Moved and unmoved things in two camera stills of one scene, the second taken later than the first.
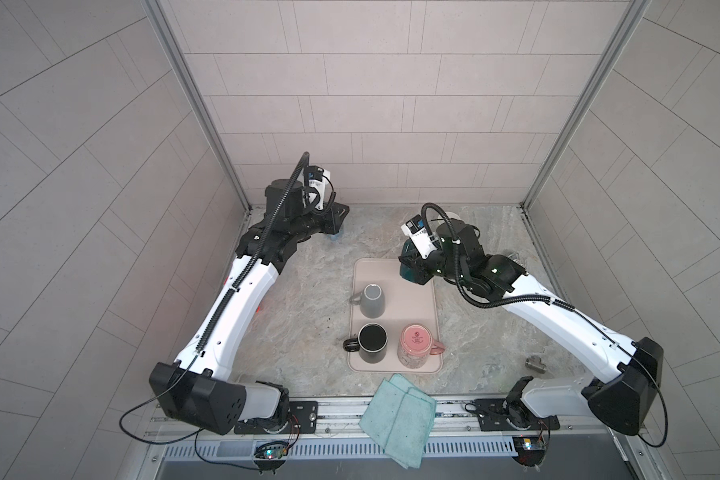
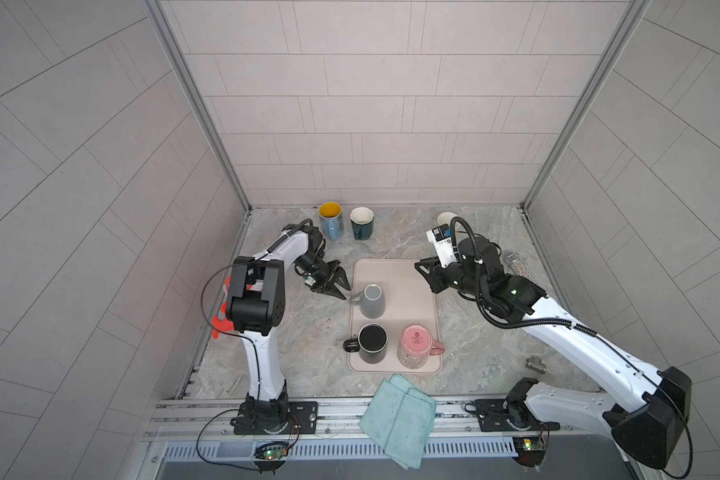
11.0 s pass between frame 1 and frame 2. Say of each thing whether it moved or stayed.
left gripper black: moved
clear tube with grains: stayed
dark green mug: moved
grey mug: stayed
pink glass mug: stayed
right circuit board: stayed
